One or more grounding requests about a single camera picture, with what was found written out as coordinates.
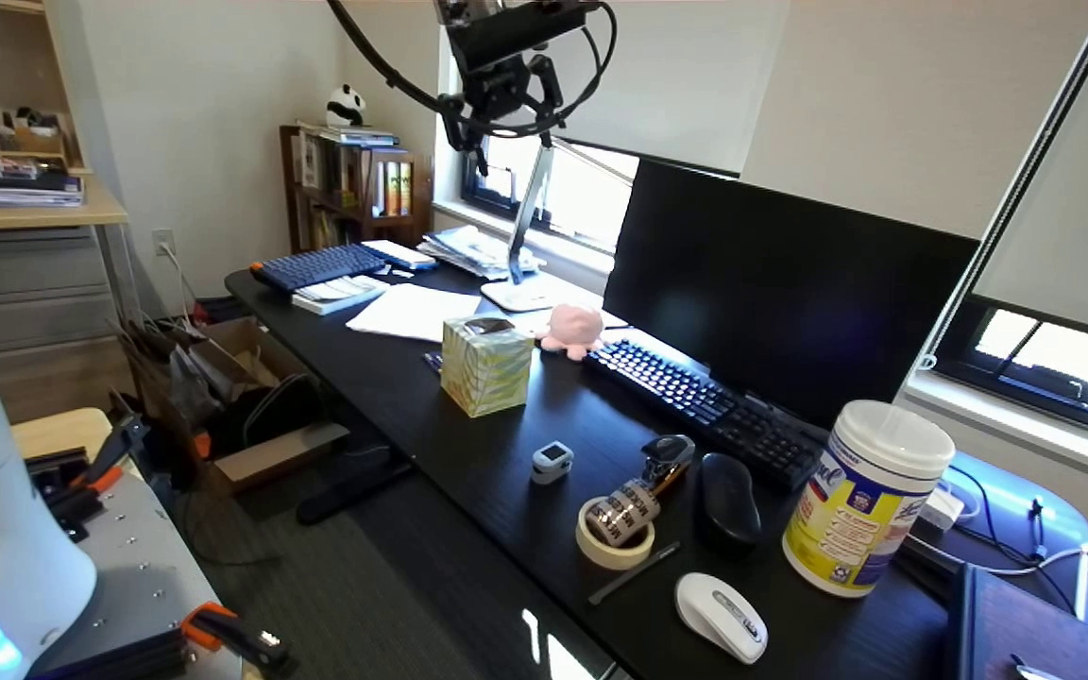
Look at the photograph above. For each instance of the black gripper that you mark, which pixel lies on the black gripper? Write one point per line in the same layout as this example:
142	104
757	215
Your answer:
507	89

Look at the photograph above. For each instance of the yellow patterned tissue box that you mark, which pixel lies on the yellow patterned tissue box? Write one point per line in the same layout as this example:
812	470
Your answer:
488	368

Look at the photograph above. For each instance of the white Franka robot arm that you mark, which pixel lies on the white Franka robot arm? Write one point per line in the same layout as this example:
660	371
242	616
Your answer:
1	542

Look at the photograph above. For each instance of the open cardboard box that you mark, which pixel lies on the open cardboard box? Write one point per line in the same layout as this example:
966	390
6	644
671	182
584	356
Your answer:
237	404

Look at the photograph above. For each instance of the white desk lamp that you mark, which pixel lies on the white desk lamp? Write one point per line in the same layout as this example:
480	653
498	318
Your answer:
531	221

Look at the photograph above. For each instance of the pile of papers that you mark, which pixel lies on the pile of papers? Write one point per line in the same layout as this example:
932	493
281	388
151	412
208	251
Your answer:
473	251

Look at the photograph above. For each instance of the small white booklet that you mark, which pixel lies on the small white booklet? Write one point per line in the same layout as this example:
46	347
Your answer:
399	256

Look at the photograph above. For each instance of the panda plush toy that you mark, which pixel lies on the panda plush toy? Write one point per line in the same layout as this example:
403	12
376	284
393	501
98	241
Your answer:
344	109

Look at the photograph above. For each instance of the white roller blind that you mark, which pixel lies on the white roller blind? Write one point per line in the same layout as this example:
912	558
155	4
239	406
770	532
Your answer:
680	79
1073	163

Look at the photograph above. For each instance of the dark wooden bookshelf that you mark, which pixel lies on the dark wooden bookshelf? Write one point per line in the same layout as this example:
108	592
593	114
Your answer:
341	193

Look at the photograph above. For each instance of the pink octopus plush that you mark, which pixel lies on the pink octopus plush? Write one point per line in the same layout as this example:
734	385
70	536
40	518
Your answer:
572	329

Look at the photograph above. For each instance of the white paper sheet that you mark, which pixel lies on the white paper sheet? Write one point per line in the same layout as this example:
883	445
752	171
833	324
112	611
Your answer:
413	310

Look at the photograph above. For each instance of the stack of white booklets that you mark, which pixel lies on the stack of white booklets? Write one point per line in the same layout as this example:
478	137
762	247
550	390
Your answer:
336	297

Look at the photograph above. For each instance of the dark blue notebook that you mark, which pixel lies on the dark blue notebook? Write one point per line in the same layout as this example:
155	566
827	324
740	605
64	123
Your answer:
316	265

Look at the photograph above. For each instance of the blue yellow card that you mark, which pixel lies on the blue yellow card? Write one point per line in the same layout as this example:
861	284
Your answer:
432	360

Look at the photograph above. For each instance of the black computer monitor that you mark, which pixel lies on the black computer monitor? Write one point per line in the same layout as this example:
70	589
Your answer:
782	290

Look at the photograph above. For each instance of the black keyboard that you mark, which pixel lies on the black keyboard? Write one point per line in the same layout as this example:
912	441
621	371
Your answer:
708	404

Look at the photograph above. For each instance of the black orange tape dispenser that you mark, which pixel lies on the black orange tape dispenser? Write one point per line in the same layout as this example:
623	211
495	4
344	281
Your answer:
671	459

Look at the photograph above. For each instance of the beige masking tape roll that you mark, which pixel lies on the beige masking tape roll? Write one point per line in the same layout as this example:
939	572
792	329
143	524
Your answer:
614	536

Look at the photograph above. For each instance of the black oval mouse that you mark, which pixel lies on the black oval mouse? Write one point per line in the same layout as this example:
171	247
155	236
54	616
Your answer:
731	497

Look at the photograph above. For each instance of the thin black pen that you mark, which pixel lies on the thin black pen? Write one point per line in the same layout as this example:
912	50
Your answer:
632	577

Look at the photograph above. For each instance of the light wooden shelf unit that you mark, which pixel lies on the light wooden shelf unit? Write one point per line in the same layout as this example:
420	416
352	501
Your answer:
15	211

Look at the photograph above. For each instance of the yellow wipes canister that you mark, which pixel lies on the yellow wipes canister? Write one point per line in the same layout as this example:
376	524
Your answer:
865	504

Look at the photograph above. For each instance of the white computer mouse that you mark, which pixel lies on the white computer mouse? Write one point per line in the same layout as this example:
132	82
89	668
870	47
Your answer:
719	616

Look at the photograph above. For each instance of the light wooden board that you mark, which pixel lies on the light wooden board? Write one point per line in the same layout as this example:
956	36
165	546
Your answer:
56	433

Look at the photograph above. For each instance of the black orange hand tools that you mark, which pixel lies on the black orange hand tools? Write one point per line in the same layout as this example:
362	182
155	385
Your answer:
83	473

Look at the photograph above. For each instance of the orange black clamp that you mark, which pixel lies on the orange black clamp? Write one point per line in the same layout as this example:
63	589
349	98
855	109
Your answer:
237	632

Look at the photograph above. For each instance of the blue plastic container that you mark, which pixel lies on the blue plastic container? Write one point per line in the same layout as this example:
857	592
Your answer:
1019	511

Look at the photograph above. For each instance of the dark blue hardcover book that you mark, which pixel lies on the dark blue hardcover book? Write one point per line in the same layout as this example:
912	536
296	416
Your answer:
1036	629

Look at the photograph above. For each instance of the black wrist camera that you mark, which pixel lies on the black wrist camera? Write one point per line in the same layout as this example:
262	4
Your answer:
519	28

